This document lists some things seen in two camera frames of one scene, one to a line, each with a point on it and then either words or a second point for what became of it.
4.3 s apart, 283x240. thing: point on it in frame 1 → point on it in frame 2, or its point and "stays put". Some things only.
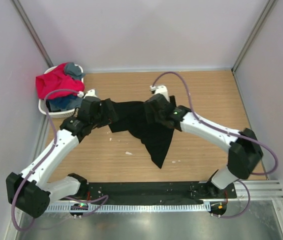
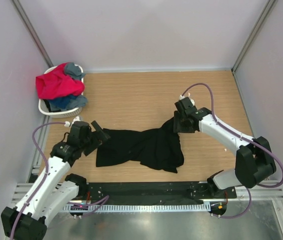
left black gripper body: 95,119 → 85,142
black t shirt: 133,116 → 159,148
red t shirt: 57,79 stays put
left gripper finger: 111,111 → 100,132
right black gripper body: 148,111 → 180,124
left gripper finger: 104,120 → 92,147
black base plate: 163,192 stays put
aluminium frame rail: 259,190 stays put
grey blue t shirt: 74,71 stays put
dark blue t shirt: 64,103 stays put
